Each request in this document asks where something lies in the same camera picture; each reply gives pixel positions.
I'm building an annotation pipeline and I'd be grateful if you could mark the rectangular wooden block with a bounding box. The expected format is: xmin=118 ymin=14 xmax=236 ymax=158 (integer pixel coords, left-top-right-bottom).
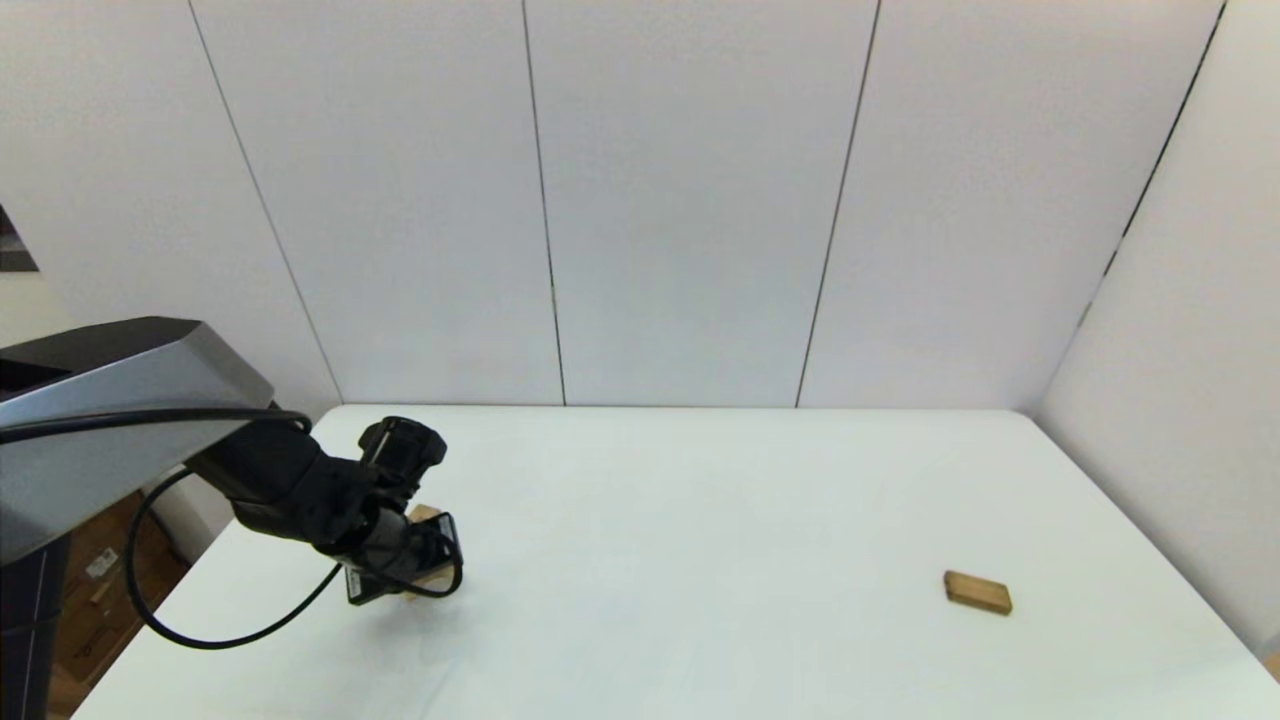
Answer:
xmin=943 ymin=570 xmax=1013 ymax=616

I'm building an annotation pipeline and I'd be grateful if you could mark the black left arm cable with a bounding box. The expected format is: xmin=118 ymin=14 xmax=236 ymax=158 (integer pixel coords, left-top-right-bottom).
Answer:
xmin=0 ymin=405 xmax=464 ymax=651

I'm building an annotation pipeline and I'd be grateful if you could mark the arched wooden block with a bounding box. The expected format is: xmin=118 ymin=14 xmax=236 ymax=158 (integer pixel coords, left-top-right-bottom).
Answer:
xmin=402 ymin=565 xmax=454 ymax=602

